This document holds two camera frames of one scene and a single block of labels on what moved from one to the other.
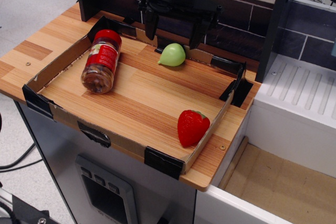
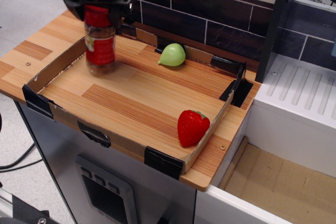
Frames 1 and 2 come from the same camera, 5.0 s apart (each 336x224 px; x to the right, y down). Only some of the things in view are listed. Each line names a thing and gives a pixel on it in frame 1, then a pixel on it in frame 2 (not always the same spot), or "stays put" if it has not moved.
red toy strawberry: (191, 126) stays put
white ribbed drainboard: (293, 114) stays put
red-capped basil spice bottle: (98, 75) to (100, 39)
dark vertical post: (274, 26) stays put
